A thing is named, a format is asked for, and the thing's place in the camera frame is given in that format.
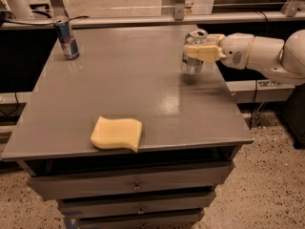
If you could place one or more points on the bottom grey drawer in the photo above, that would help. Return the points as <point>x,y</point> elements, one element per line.
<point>142,221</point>

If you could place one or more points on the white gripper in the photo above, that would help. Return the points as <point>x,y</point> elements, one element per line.
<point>236,51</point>

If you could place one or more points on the blue silver energy drink can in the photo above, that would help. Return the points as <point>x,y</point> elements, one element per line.
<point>66,37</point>

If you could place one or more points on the middle grey drawer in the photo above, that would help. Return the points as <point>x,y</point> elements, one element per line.
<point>137,205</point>

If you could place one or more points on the grey drawer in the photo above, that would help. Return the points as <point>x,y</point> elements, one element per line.
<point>137,205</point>
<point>127,181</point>
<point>142,221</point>

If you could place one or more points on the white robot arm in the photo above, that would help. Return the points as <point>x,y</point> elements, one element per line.
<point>278,60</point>

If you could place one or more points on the top grey drawer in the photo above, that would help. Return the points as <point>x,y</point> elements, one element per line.
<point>127,181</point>

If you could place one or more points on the yellow sponge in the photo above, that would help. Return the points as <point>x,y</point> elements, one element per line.
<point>124,133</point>

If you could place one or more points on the grey drawer cabinet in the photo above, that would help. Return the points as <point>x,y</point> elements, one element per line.
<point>126,73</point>

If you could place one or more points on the metal rail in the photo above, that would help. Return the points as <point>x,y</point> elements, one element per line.
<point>83,22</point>

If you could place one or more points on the green white 7up can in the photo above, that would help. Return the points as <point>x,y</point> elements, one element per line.
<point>191,64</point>

